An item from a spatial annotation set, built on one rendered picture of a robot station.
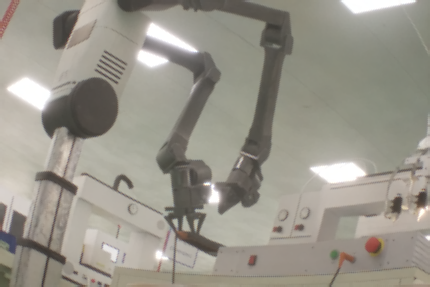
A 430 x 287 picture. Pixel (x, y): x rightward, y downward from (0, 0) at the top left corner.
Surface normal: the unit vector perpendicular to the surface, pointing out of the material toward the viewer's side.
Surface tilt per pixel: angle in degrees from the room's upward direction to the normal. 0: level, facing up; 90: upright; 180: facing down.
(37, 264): 90
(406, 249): 90
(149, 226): 90
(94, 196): 90
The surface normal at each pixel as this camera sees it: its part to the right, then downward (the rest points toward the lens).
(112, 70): 0.63, 0.06
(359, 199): -0.71, -0.42
